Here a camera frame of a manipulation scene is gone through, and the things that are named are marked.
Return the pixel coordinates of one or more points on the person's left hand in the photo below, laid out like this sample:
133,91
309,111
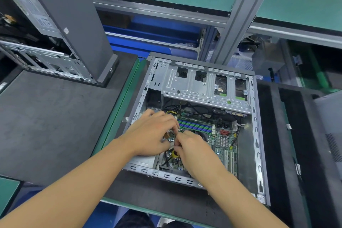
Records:
152,131

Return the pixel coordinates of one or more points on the person's right hand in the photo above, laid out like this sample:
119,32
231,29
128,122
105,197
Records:
195,155

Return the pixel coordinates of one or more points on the green motherboard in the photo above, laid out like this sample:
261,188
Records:
213,129

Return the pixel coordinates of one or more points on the dark grey computer case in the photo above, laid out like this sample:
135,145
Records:
203,81

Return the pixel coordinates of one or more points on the grey case side panel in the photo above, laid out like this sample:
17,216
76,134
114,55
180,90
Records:
331,129

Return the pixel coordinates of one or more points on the silver computer case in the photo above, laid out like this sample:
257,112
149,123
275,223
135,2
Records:
59,22

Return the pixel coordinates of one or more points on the person's right forearm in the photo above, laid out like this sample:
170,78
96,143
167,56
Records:
246,204

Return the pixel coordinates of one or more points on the person's left forearm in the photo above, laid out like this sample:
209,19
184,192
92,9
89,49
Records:
64,187

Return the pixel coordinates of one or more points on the silver power supply unit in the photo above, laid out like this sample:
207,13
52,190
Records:
140,162

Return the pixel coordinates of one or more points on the blue plastic crate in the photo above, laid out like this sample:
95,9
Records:
155,35

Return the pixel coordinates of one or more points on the black divided foam tray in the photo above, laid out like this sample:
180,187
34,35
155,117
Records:
299,155

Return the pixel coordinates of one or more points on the clear plastic bag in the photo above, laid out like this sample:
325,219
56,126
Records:
243,57

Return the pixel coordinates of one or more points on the thick aluminium frame post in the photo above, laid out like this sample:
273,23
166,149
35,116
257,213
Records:
243,14

